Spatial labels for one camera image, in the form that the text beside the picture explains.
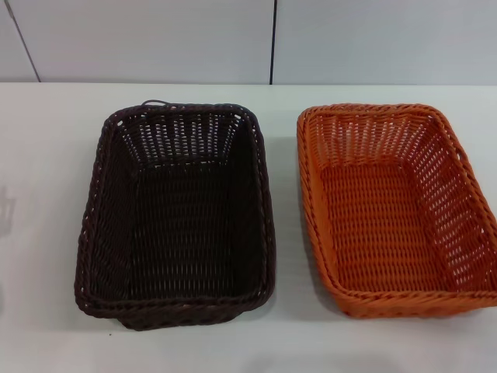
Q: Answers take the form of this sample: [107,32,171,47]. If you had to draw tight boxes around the dark brown woven basket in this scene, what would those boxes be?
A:
[76,99,277,332]

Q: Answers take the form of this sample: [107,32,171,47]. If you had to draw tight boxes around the orange woven basket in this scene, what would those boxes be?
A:
[297,102,497,320]

